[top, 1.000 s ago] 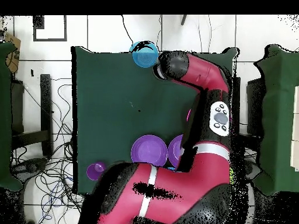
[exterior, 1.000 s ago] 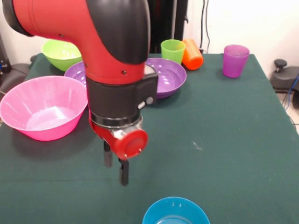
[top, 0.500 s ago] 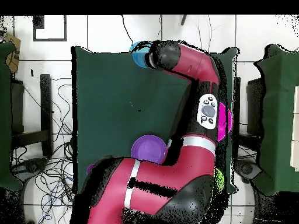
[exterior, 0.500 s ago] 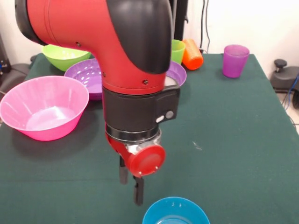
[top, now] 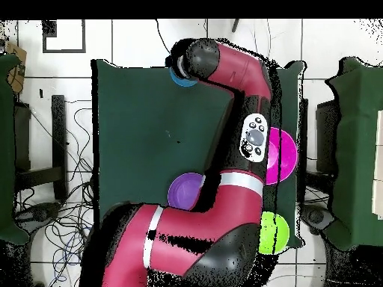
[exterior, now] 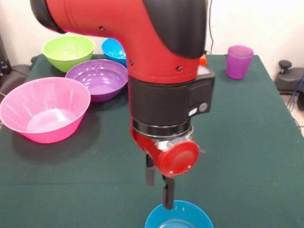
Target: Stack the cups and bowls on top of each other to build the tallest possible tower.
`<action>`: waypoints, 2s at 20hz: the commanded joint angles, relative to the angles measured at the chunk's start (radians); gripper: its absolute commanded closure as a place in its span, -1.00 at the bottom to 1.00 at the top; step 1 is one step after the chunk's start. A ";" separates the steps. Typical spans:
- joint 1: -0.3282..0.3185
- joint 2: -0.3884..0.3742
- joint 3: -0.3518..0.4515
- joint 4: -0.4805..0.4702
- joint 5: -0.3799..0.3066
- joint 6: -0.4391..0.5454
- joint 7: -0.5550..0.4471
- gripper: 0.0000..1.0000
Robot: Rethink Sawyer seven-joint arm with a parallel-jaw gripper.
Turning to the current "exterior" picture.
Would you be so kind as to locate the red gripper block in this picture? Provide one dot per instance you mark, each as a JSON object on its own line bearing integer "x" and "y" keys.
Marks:
{"x": 175, "y": 159}

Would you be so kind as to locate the blue ribbed small bowl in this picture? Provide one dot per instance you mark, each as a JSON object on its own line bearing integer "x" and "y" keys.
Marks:
{"x": 178, "y": 217}

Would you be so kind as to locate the pink plastic bowl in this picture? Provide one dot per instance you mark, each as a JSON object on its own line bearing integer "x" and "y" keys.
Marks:
{"x": 47, "y": 123}

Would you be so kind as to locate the orange plastic cup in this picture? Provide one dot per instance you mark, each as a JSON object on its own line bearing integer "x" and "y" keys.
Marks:
{"x": 203, "y": 60}

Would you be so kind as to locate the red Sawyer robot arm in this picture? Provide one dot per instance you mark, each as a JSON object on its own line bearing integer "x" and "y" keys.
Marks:
{"x": 154, "y": 59}

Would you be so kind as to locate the dark green tablecloth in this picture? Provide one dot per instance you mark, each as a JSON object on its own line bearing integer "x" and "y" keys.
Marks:
{"x": 237, "y": 154}

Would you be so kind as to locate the purple plastic bowl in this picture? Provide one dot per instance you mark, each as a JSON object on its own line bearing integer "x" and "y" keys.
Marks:
{"x": 99, "y": 80}

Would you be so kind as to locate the blue deep plastic bowl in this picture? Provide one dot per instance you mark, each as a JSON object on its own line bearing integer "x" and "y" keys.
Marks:
{"x": 114, "y": 53}

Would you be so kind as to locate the purple plastic cup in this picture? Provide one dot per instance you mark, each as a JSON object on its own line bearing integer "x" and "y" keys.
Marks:
{"x": 238, "y": 63}

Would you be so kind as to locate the green plastic bowl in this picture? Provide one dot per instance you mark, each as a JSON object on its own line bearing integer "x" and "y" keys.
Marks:
{"x": 69, "y": 52}

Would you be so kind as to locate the black round knob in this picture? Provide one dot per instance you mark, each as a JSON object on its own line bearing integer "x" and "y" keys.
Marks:
{"x": 285, "y": 64}

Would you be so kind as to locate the small black table clamp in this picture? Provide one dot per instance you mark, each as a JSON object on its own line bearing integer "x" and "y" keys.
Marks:
{"x": 34, "y": 59}

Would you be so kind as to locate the black equipment box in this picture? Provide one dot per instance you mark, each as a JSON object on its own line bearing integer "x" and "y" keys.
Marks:
{"x": 3, "y": 61}

